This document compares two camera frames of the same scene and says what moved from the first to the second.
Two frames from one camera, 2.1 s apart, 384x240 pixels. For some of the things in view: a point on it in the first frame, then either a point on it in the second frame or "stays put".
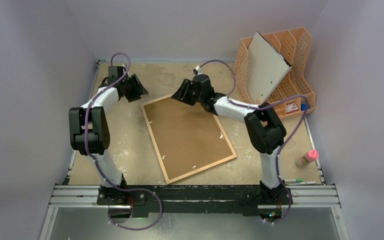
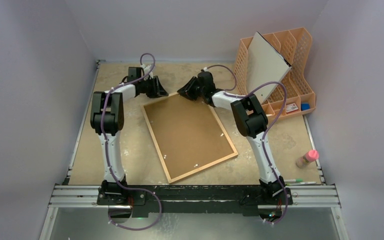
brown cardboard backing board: x=186 y=137 stays put
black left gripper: x=138 y=90 to x=158 y=90
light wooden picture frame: x=187 y=139 stays put
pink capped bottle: x=303 y=161 stays put
